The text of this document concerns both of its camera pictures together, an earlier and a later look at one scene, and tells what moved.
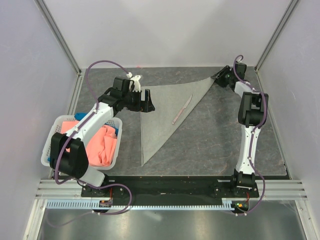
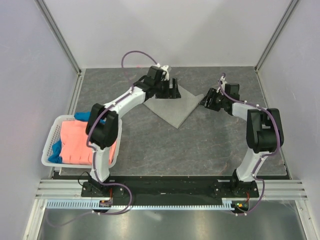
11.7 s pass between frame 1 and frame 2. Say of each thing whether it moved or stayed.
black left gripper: moved
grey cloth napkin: moved
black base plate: stayed
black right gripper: moved
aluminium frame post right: stayed
